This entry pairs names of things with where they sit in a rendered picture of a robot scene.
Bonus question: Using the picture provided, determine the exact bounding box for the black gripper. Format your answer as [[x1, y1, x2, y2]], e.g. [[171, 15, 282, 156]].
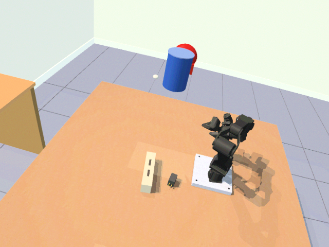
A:
[[202, 116, 233, 140]]

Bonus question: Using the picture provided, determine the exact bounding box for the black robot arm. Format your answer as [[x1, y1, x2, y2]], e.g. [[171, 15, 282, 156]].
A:
[[208, 113, 254, 184]]

